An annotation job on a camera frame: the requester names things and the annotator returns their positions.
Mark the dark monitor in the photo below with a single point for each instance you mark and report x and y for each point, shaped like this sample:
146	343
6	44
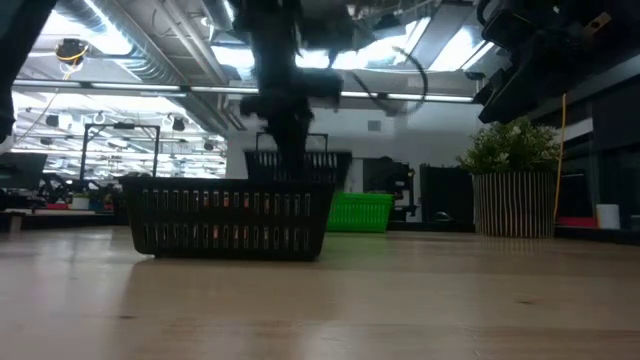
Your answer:
22	170

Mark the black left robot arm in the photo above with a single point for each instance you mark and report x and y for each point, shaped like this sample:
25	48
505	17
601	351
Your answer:
20	50

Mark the black cabinet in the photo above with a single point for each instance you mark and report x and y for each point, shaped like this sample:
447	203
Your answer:
446	192

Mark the flat red object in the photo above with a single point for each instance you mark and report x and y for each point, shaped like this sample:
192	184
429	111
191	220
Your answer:
577	222

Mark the black background robot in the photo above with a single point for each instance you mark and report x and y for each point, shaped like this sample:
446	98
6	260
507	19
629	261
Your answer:
395	180

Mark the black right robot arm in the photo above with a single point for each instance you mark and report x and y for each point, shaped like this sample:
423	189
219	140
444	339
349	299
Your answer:
565	25

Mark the large black plastic basket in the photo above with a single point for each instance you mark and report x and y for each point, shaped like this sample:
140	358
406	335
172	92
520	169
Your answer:
225	220

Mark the green artificial plant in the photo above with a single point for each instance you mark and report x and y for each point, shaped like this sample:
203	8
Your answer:
510	145

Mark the small black plastic basket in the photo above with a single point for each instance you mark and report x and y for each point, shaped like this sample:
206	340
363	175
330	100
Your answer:
320	166

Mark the dark shelf board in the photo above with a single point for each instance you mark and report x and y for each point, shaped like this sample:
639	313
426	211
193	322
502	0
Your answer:
55	219
595	235

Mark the small white cup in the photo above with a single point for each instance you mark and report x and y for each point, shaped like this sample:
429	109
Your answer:
80	202

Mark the long ceiling light bar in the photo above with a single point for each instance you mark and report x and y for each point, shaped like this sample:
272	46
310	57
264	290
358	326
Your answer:
140	87

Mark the striped plant pot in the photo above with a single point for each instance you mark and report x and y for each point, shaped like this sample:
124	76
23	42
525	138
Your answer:
515	205

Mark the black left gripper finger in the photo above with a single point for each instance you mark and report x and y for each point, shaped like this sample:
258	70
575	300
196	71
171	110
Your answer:
289	150

